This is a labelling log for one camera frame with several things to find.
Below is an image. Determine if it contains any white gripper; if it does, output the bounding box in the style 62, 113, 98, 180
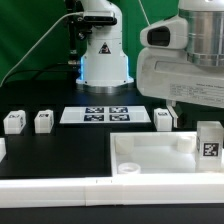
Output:
136, 48, 224, 128

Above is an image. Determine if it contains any white square tabletop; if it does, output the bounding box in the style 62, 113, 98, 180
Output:
110, 132, 224, 176

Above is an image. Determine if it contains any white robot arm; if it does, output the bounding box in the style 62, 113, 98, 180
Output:
77, 0, 224, 108

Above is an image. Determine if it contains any white front obstacle bar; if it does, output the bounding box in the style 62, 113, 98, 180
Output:
0, 174, 224, 208

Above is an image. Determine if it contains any white obstacle bar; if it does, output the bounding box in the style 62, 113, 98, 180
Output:
0, 138, 6, 162
0, 174, 224, 208

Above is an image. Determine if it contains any white marker plate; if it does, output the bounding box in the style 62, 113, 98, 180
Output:
60, 106, 151, 124

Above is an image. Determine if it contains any white left obstacle bar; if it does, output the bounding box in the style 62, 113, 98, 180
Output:
0, 138, 6, 162

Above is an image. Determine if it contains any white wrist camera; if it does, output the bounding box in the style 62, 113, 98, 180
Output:
140, 16, 188, 50

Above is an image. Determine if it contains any black cable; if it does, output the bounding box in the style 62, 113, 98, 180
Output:
3, 65, 81, 86

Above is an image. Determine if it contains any white cable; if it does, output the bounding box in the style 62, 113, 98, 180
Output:
0, 11, 84, 88

